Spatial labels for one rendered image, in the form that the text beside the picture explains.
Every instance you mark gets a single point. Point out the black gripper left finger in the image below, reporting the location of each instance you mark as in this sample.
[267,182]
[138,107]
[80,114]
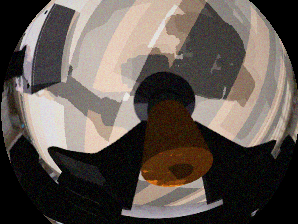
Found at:
[115,168]

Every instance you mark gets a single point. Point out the orange knob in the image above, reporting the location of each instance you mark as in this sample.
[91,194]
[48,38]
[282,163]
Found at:
[175,153]

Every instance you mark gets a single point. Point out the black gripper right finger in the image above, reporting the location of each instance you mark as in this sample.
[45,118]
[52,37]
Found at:
[231,162]

